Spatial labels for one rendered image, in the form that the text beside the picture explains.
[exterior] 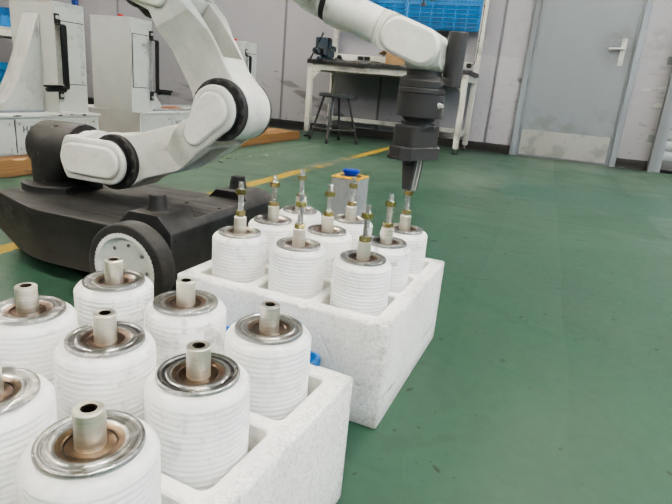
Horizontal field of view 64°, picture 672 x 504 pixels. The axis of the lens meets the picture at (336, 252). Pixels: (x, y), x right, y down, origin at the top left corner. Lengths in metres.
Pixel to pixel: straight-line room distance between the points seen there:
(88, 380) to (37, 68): 2.76
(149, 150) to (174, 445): 1.03
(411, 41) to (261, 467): 0.74
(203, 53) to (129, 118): 2.27
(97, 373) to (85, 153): 1.03
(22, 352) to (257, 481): 0.28
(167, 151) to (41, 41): 1.91
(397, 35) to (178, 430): 0.76
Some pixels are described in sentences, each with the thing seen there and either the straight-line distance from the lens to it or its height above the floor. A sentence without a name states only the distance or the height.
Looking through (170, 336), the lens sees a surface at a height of 0.23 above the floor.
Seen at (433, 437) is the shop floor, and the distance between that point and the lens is 0.91.
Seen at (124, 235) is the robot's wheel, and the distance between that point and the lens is 1.22.
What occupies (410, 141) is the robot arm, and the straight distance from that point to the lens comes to 1.02.
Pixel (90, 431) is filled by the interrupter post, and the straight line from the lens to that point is 0.43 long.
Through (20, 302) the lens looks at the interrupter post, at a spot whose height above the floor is 0.27.
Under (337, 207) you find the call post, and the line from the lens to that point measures 1.28.
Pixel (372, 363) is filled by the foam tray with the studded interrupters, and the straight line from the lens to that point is 0.84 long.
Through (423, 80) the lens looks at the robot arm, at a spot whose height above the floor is 0.54.
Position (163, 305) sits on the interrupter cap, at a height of 0.25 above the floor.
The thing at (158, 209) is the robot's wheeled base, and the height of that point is 0.22.
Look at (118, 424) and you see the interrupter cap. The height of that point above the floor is 0.25.
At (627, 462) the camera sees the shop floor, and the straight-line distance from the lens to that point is 0.99.
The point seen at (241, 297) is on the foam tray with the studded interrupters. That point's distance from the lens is 0.91.
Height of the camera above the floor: 0.51
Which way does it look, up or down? 17 degrees down
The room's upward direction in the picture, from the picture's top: 5 degrees clockwise
